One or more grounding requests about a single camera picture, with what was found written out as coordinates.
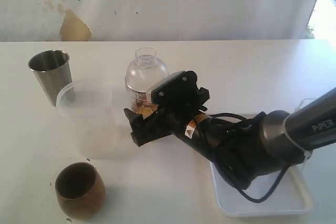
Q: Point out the clear dome shaker lid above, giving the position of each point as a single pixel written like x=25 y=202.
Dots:
x=145 y=70

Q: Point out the stainless steel cup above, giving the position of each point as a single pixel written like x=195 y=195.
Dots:
x=52 y=70

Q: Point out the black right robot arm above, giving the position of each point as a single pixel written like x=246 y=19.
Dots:
x=313 y=126

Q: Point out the white rectangular tray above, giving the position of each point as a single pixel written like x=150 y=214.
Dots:
x=262 y=197

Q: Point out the translucent plastic cup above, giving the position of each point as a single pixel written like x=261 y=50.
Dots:
x=95 y=124

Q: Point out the clear plastic shaker cup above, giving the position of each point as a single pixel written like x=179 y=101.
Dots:
x=134 y=94

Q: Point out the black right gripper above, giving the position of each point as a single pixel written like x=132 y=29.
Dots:
x=177 y=120

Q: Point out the brown wooden cup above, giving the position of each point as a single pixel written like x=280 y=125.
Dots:
x=80 y=191

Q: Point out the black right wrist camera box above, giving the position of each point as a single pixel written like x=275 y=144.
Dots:
x=178 y=88

